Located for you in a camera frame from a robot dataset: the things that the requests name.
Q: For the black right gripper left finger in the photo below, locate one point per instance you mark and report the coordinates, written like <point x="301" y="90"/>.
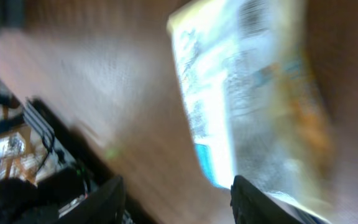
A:
<point x="106" y="205"/>

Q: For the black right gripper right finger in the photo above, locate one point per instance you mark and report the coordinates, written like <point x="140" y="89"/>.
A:
<point x="251" y="206"/>

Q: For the yellow blue snack bag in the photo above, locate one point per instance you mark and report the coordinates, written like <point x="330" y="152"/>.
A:
<point x="251" y="101"/>

